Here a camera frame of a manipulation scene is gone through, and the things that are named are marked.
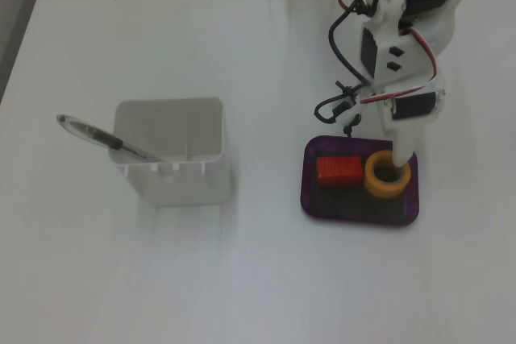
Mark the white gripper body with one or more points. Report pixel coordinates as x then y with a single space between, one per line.
414 110

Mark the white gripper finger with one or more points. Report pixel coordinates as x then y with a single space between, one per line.
350 115
405 146

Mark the yellow tape roll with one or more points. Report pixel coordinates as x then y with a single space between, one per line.
387 191

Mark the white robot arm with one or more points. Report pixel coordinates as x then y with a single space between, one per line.
451 17

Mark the black zip tie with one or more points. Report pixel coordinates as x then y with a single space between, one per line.
344 87

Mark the red ribbed block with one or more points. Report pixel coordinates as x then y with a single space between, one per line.
340 170

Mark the purple rectangular tray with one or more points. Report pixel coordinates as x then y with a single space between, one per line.
310 199

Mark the white square pen holder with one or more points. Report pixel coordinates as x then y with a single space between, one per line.
189 187

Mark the black ballpoint pen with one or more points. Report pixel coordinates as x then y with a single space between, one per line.
101 134

